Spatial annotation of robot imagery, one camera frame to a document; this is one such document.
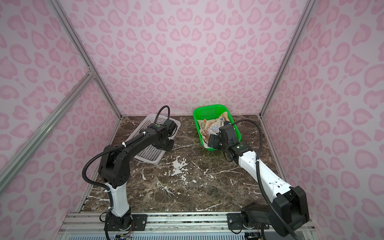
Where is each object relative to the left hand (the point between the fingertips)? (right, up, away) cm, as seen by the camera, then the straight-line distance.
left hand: (167, 145), depth 92 cm
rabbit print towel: (+26, +11, +14) cm, 32 cm away
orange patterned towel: (+38, +20, +15) cm, 45 cm away
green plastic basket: (+28, +24, +28) cm, 46 cm away
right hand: (+28, +5, -10) cm, 31 cm away
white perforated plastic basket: (-3, -1, -23) cm, 23 cm away
